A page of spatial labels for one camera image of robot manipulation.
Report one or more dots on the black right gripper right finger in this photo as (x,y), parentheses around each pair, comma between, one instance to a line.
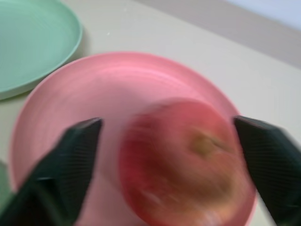
(270,169)

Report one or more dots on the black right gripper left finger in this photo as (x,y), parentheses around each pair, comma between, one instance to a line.
(63,169)

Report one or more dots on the red apple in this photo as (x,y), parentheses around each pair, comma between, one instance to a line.
(181,164)

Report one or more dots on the pink plate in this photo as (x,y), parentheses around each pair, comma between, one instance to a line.
(94,94)

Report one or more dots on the green plate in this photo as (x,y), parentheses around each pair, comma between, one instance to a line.
(30,44)

